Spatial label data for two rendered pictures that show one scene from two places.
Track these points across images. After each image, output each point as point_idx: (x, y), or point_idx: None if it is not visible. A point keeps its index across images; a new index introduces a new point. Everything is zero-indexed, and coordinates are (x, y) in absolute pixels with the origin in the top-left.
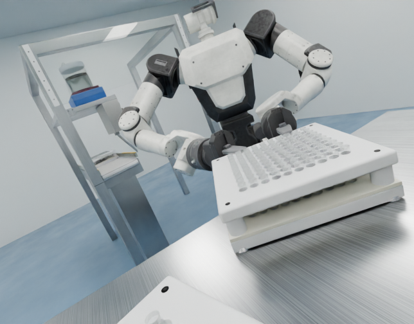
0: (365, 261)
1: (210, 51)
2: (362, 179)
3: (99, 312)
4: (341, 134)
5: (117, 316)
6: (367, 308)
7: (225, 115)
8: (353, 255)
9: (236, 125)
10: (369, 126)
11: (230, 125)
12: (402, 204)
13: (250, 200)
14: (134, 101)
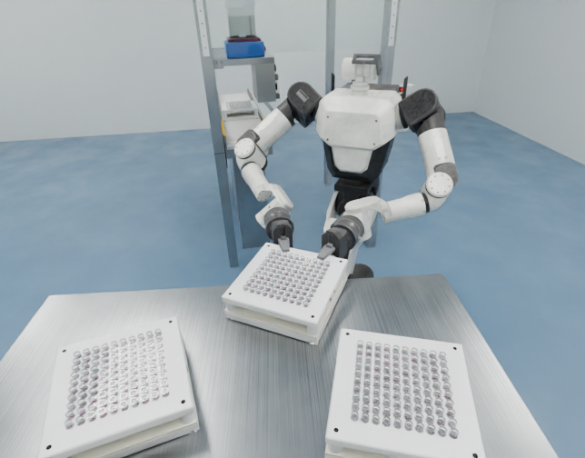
0: (259, 359)
1: (348, 114)
2: None
3: (153, 303)
4: (330, 287)
5: (158, 312)
6: (235, 373)
7: (342, 175)
8: (260, 353)
9: (349, 190)
10: (405, 280)
11: (342, 187)
12: (310, 347)
13: (238, 300)
14: (260, 126)
